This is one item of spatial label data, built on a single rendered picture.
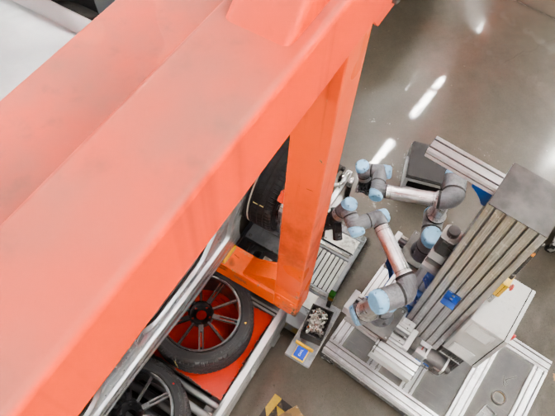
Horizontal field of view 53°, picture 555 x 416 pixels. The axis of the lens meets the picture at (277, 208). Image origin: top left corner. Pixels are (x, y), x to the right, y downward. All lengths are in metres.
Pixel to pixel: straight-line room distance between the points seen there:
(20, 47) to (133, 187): 2.47
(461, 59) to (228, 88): 5.42
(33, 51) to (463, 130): 3.65
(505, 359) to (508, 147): 1.98
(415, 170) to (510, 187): 2.10
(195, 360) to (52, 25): 1.98
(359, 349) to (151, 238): 3.50
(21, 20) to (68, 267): 2.67
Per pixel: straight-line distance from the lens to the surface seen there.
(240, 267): 3.48
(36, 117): 0.87
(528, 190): 2.42
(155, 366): 3.51
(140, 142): 0.44
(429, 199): 3.00
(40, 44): 2.87
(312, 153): 2.05
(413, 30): 5.98
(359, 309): 3.01
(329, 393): 3.97
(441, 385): 3.93
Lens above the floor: 3.85
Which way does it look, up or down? 60 degrees down
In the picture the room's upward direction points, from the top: 5 degrees clockwise
